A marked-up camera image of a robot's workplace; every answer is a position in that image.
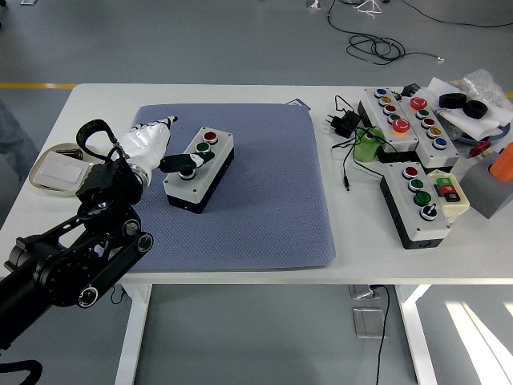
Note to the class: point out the cream switch box green red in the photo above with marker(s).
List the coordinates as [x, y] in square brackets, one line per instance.
[457, 206]

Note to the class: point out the green plastic cylinder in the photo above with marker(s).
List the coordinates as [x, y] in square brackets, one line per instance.
[364, 150]

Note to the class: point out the grey metal foot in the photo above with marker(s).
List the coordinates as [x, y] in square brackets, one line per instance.
[312, 4]

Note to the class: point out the grey button box black base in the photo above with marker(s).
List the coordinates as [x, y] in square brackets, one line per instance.
[216, 160]

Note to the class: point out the white foam sheet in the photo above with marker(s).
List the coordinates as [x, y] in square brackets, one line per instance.
[481, 126]

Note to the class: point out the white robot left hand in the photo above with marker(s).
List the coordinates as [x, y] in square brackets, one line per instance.
[146, 144]

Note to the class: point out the five-button box with red mushroom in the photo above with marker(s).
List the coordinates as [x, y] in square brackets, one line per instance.
[401, 126]
[437, 154]

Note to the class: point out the person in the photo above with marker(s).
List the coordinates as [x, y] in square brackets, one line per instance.
[8, 132]

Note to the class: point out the metal floor socket box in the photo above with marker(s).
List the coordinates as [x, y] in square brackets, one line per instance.
[366, 322]

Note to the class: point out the small red knob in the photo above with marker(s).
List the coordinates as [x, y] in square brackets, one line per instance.
[479, 149]

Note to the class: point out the grey block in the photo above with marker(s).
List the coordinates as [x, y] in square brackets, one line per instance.
[481, 188]

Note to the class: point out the four-button box with selector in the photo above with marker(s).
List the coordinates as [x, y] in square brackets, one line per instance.
[425, 230]

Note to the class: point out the small dark brown object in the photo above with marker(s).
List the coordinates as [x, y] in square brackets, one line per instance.
[70, 153]

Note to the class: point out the purple card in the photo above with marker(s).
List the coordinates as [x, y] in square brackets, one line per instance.
[298, 103]

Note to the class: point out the black power adapter plug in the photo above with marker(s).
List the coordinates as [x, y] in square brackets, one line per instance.
[344, 123]

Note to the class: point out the clear bubble wrap bag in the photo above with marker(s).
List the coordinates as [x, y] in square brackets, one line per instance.
[487, 86]

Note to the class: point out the orange cylinder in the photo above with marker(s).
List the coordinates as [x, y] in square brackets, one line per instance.
[503, 166]

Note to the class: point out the white wall switch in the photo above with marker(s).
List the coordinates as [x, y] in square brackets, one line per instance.
[60, 172]

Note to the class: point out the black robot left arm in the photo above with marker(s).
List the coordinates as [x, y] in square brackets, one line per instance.
[100, 188]

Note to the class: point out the white table leg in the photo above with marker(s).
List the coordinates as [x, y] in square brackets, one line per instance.
[417, 341]
[128, 353]

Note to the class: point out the grey-blue textured mat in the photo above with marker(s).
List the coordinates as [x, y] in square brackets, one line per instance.
[260, 200]

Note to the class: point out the small black box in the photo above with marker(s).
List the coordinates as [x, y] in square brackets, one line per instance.
[410, 89]

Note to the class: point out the beige oval dish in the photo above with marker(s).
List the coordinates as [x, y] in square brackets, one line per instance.
[48, 151]

